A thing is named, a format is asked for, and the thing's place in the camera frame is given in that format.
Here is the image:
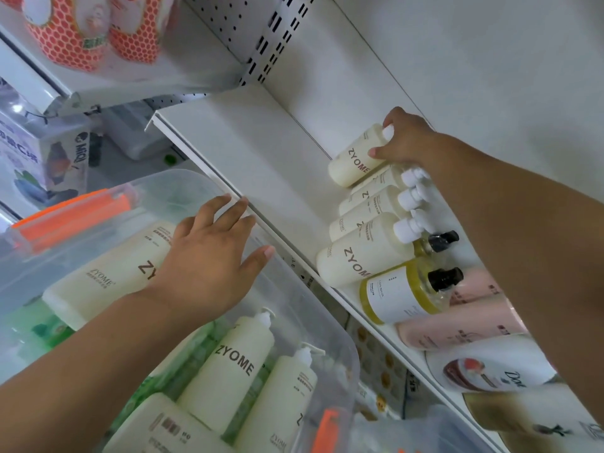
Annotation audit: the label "white shelf board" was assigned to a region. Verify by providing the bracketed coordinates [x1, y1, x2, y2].
[144, 0, 604, 453]
[0, 0, 248, 111]

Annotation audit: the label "orange honeycomb print package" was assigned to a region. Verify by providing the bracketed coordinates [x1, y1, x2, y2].
[109, 0, 179, 65]
[23, 0, 112, 72]

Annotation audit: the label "white bottle red label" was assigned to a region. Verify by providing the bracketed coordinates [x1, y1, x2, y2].
[424, 333, 558, 393]

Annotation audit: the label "yellow bottle black pump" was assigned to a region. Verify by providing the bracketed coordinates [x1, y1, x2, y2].
[359, 258, 465, 325]
[412, 229, 460, 260]

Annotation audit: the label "pink bottle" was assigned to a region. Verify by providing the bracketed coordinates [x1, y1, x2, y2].
[395, 304, 530, 350]
[450, 268, 508, 308]

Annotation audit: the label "cream pump bottle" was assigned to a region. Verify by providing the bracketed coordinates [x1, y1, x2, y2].
[233, 343, 327, 453]
[176, 307, 277, 421]
[338, 166, 431, 216]
[315, 209, 429, 289]
[100, 392, 237, 453]
[42, 221, 179, 332]
[328, 183, 429, 242]
[327, 123, 396, 188]

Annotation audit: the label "yellow face print packets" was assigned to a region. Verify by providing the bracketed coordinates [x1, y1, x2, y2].
[348, 318, 412, 420]

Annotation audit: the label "person's right forearm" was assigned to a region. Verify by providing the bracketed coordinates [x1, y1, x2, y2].
[424, 132, 604, 441]

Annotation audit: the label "person's right hand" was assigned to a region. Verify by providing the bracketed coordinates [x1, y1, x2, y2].
[367, 107, 452, 171]

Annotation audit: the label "person's left hand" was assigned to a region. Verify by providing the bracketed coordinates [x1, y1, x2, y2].
[145, 193, 276, 324]

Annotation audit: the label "orange bin handle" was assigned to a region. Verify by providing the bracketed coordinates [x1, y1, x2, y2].
[309, 407, 341, 453]
[9, 189, 133, 254]

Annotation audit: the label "perforated white shelf panel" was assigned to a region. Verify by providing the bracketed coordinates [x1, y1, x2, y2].
[181, 0, 333, 87]

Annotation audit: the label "white box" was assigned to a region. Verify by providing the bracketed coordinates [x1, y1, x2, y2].
[100, 104, 173, 162]

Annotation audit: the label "white and beige bottle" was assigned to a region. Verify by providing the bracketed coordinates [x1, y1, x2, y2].
[461, 381, 604, 453]

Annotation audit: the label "clear plastic bin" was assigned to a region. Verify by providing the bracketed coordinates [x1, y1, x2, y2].
[0, 169, 362, 453]
[348, 404, 477, 453]

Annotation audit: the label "person's left forearm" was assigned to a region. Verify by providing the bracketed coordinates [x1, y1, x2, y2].
[0, 284, 206, 453]

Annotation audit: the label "box with umbrella picture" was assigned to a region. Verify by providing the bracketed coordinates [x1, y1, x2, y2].
[0, 109, 91, 205]

